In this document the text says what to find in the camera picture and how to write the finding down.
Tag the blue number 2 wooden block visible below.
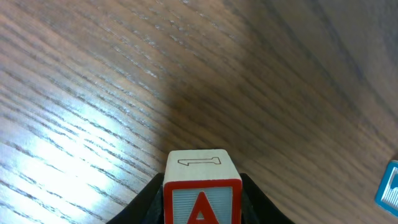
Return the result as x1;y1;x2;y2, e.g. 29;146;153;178
374;160;397;217

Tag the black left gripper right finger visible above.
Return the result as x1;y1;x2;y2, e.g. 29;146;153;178
240;173;294;224

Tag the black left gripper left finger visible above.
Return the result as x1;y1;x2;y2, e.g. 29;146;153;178
107;173;164;224

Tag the red letter A wooden block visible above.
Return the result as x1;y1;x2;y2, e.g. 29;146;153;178
162;149;243;224

